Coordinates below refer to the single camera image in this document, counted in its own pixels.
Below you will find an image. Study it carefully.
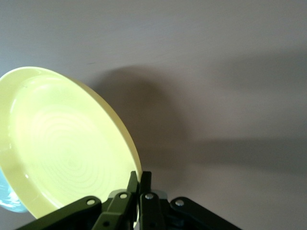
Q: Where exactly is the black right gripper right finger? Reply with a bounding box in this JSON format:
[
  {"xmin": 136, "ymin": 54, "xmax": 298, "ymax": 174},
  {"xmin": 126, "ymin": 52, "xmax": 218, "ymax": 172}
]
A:
[{"xmin": 140, "ymin": 171, "xmax": 240, "ymax": 230}]

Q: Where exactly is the pale green round plate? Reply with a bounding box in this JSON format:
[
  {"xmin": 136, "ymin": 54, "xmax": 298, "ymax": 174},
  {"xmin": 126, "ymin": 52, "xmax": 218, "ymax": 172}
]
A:
[{"xmin": 0, "ymin": 167, "xmax": 28, "ymax": 214}]

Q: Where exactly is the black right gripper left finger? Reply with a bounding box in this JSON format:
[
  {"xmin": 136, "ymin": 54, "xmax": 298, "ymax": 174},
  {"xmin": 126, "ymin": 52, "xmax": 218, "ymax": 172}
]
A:
[{"xmin": 14, "ymin": 170, "xmax": 140, "ymax": 230}]

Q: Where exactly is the yellow round plate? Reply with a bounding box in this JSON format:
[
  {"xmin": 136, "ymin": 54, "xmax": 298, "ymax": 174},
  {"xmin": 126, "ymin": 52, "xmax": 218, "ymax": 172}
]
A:
[{"xmin": 0, "ymin": 66, "xmax": 142, "ymax": 228}]

